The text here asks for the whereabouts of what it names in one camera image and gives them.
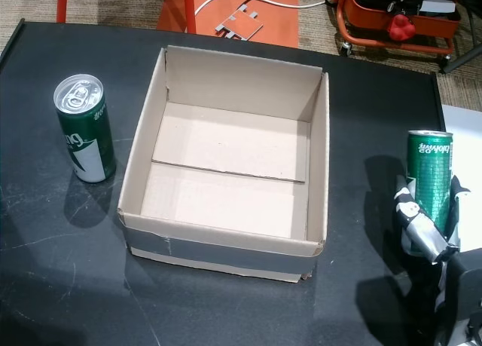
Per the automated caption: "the red rounded object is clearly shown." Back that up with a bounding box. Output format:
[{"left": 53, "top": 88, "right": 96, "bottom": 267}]
[{"left": 387, "top": 14, "right": 416, "bottom": 43}]

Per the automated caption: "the green white soda can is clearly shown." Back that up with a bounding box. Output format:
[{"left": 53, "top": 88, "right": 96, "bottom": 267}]
[
  {"left": 53, "top": 74, "right": 117, "bottom": 184},
  {"left": 405, "top": 130, "right": 454, "bottom": 236}
]

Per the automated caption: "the orange wheeled cart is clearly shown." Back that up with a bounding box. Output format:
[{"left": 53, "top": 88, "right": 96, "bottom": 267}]
[{"left": 325, "top": 0, "right": 463, "bottom": 65}]

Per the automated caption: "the white flat box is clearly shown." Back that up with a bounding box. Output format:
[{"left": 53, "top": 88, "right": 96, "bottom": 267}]
[{"left": 418, "top": 0, "right": 457, "bottom": 17}]

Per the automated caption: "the dark metal bar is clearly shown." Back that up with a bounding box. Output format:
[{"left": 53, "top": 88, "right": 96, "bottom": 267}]
[{"left": 441, "top": 42, "right": 482, "bottom": 75}]

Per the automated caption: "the orange metal stand base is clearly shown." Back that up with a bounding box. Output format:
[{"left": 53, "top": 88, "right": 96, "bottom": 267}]
[{"left": 156, "top": 0, "right": 300, "bottom": 50}]

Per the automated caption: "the white side table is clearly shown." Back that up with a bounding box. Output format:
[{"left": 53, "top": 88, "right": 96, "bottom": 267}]
[{"left": 440, "top": 104, "right": 482, "bottom": 251}]

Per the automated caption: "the orange grey floor plate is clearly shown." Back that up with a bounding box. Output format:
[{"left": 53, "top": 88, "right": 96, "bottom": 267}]
[{"left": 215, "top": 6, "right": 264, "bottom": 41}]

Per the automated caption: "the open cardboard box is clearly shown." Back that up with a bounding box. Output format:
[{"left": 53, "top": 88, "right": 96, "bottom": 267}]
[{"left": 116, "top": 44, "right": 331, "bottom": 285}]

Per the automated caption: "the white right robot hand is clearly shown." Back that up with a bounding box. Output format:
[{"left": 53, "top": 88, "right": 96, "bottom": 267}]
[{"left": 393, "top": 174, "right": 472, "bottom": 266}]

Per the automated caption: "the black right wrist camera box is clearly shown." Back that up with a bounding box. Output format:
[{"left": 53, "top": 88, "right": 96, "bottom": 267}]
[{"left": 432, "top": 252, "right": 482, "bottom": 346}]

